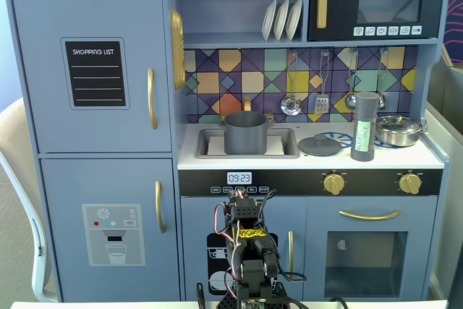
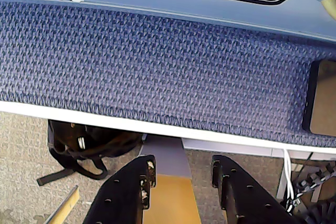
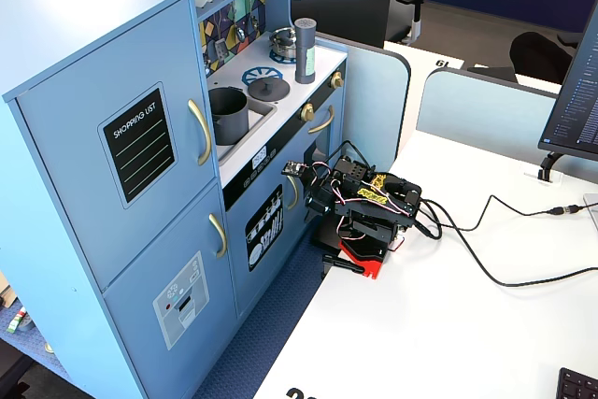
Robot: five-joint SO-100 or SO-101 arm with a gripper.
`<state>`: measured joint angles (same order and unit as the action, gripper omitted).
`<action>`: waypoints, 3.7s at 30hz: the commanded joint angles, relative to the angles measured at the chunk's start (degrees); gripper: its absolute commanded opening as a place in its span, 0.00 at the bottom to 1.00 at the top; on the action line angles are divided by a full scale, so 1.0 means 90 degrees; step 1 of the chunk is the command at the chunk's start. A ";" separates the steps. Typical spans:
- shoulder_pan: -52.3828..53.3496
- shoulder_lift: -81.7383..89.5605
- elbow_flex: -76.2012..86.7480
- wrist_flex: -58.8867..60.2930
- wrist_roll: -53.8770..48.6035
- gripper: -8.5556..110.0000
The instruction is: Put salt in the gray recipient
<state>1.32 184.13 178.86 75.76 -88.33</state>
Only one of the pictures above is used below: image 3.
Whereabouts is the small gripper camera board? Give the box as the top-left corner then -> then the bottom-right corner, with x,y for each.
281,161 -> 309,179

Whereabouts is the black monitor stand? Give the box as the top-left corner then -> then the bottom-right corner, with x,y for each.
536,150 -> 564,183

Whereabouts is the silver laptop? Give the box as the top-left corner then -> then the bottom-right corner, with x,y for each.
582,192 -> 598,228

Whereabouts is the dark gray pot lid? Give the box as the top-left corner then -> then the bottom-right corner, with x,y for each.
247,76 -> 292,103

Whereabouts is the long light blue desk divider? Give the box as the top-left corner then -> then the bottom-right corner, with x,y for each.
415,66 -> 598,185

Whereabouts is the shiny steel toy pot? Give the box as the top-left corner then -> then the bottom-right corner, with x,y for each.
269,26 -> 299,59

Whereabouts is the black office chair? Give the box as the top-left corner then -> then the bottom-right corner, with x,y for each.
508,30 -> 585,85

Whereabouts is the black dell monitor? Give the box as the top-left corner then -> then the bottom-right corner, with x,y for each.
288,0 -> 394,50

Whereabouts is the black keyboard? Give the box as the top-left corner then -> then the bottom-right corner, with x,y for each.
557,367 -> 598,399

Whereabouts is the blue fridge door with chalkboard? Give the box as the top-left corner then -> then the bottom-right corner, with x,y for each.
16,0 -> 221,292

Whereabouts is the gold oven door handle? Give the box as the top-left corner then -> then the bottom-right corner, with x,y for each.
306,105 -> 335,135

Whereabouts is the red robot base plate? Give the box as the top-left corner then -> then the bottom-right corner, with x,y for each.
336,235 -> 392,281

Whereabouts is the white toy sink basin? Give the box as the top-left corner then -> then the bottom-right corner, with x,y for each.
208,88 -> 278,167

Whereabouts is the blue wooden toy kitchen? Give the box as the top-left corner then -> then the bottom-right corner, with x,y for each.
0,0 -> 349,399

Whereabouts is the blue dishwasher door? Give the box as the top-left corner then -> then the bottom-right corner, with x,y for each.
225,163 -> 306,321

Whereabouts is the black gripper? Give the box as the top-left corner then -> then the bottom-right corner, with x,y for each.
303,167 -> 346,223

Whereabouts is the thick black power cable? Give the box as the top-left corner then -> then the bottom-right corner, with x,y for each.
415,197 -> 598,288

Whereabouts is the blue freezer door with dispenser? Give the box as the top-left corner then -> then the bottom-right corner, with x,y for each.
102,181 -> 239,399

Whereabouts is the green red white marker box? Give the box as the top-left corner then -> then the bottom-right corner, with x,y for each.
5,306 -> 34,334

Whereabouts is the black table clamp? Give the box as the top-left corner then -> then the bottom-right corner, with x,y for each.
320,252 -> 366,277

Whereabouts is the gold dishwasher door handle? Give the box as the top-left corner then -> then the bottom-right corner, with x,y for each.
285,173 -> 300,211

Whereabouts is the gold freezer door handle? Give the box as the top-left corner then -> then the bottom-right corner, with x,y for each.
207,213 -> 229,259

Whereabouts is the thin black usb cable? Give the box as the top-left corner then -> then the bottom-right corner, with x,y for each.
413,193 -> 583,241

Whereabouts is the dark gray toy pot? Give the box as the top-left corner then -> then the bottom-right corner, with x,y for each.
207,86 -> 250,147

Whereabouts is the gold fridge door handle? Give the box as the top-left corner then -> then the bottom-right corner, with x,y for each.
187,98 -> 213,167

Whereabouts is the thin black camera cable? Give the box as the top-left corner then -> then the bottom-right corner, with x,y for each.
324,139 -> 376,170

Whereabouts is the lit computer monitor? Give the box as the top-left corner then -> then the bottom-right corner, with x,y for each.
537,0 -> 598,162

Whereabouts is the rounded light blue desk divider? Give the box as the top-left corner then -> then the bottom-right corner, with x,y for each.
310,29 -> 412,174

